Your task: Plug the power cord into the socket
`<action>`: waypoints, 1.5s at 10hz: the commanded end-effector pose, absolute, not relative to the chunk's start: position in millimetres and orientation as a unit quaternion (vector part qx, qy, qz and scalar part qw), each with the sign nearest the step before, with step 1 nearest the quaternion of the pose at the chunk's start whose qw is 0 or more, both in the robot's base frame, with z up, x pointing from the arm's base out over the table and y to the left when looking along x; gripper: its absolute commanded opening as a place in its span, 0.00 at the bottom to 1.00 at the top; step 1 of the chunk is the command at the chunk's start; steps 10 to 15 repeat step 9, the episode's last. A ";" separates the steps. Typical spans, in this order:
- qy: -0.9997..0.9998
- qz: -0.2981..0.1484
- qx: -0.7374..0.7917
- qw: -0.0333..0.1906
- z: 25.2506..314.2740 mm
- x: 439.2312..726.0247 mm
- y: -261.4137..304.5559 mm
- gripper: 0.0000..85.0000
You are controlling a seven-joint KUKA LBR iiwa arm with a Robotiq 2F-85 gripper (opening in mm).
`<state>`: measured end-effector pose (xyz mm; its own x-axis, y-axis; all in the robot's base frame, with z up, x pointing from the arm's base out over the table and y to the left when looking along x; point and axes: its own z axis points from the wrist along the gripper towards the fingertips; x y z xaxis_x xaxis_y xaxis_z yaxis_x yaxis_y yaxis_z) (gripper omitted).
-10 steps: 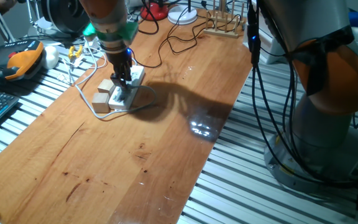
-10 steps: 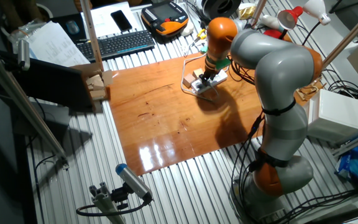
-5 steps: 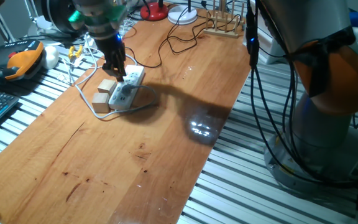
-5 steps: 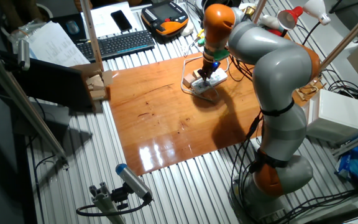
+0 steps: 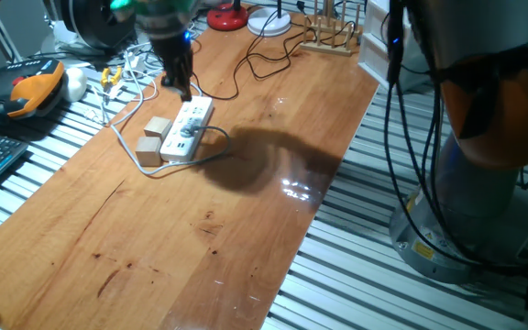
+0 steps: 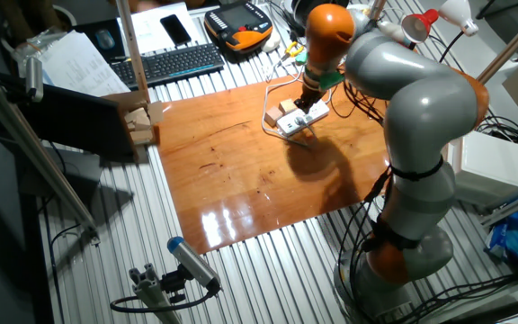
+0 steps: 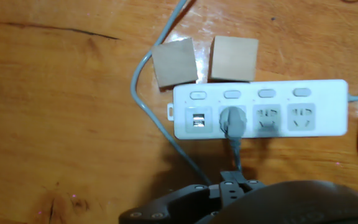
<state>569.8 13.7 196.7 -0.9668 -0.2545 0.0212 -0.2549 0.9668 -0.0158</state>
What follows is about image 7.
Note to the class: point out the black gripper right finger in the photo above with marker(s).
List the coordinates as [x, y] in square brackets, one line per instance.
[255, 184]

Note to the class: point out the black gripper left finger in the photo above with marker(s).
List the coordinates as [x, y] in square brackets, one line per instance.
[179, 202]

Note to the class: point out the white power strip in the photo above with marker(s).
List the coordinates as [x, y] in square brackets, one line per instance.
[322, 118]

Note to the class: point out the wooden cube block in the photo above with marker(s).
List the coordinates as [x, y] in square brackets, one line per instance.
[233, 57]
[174, 62]

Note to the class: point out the glossy orange wooden board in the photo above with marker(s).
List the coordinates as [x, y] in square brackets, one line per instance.
[42, 124]

